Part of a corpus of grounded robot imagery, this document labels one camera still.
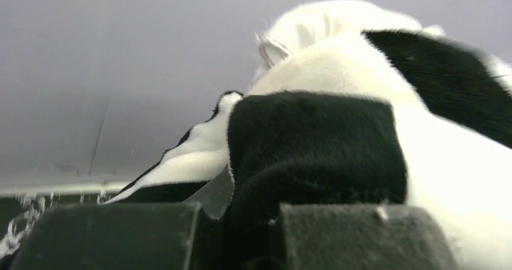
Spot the black white striped pillowcase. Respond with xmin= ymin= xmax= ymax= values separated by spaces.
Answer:
xmin=110 ymin=0 xmax=511 ymax=269

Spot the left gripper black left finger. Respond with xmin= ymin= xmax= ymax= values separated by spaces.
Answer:
xmin=11 ymin=170 xmax=233 ymax=269

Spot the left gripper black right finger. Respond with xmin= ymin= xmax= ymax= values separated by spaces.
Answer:
xmin=269 ymin=204 xmax=458 ymax=270

